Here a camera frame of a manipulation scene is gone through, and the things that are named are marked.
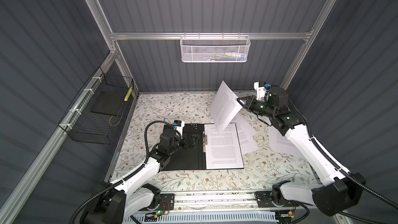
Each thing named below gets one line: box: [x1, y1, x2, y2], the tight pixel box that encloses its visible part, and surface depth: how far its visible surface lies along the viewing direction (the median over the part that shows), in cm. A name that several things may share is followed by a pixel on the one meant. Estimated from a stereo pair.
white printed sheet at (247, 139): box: [229, 109, 260, 156], surface depth 99 cm
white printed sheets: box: [210, 80, 243, 134], surface depth 77 cm
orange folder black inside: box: [161, 122, 245, 172], surface depth 88 cm
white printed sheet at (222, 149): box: [204, 122, 245, 170], surface depth 93 cm
